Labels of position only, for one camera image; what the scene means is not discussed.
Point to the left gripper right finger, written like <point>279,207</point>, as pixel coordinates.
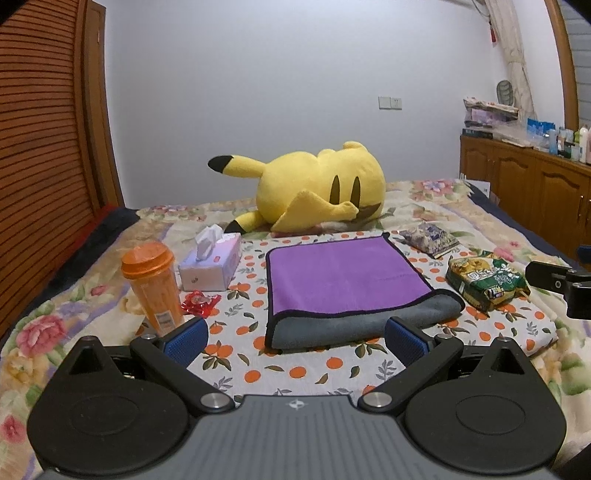
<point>426,360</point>

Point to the yellow Pikachu plush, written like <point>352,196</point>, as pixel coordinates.
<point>299,191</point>

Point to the purple and grey towel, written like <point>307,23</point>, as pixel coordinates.
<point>333,293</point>

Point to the purple snack packet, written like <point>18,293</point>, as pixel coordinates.
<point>430,239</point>

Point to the wooden cabinet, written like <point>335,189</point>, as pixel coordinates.
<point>545,194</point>

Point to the white bottle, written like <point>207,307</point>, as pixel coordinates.
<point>584,144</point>

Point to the small round fan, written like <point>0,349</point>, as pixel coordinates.
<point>505,93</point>

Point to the orange lidded cup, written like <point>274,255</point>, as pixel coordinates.
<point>149,268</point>

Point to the beige patterned curtain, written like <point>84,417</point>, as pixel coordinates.
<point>505,23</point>

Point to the red candy wrapper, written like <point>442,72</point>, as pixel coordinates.
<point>199,304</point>

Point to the pink tissue box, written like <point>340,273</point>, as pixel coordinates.
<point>212,261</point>

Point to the blue product box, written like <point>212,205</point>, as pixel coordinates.
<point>538,133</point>

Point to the wall switch plate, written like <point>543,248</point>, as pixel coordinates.
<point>389,103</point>

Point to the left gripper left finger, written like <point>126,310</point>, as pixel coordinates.
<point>166,360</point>

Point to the stack of papers and boxes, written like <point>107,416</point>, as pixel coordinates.
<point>483,118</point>

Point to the orange print white cloth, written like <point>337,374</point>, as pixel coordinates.
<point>235,360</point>

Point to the floral bed blanket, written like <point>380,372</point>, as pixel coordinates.
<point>92,298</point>

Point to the green yellow snack bag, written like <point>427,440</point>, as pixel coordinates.
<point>486,281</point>

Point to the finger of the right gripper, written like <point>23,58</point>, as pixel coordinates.
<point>548,276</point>

